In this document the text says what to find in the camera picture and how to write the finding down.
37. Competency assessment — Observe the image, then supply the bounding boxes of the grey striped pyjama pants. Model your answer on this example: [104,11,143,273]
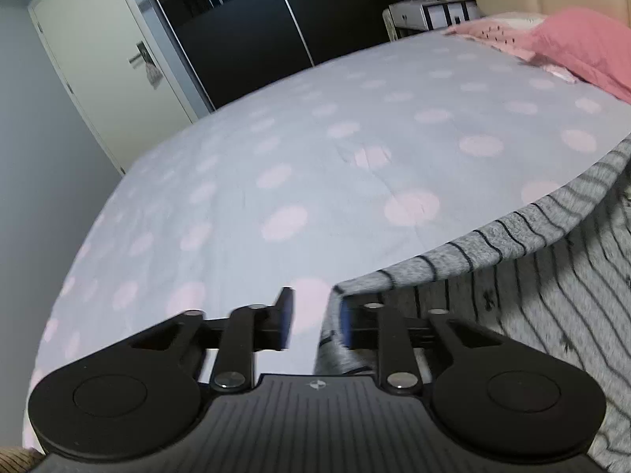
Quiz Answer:
[314,141,630,472]

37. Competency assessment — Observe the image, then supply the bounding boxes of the polka dot bed sheet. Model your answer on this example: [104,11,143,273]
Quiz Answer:
[21,23,631,450]

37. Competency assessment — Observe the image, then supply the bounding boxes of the cream room door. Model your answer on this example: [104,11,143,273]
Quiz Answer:
[28,0,207,173]

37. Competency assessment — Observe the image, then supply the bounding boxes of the black sliding wardrobe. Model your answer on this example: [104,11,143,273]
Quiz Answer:
[155,0,396,109]

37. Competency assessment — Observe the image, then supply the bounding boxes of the white bedside table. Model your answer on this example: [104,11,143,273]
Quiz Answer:
[382,0,481,41]

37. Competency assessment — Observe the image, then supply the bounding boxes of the patterned pink pillow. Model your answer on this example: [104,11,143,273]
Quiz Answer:
[442,12,577,83]

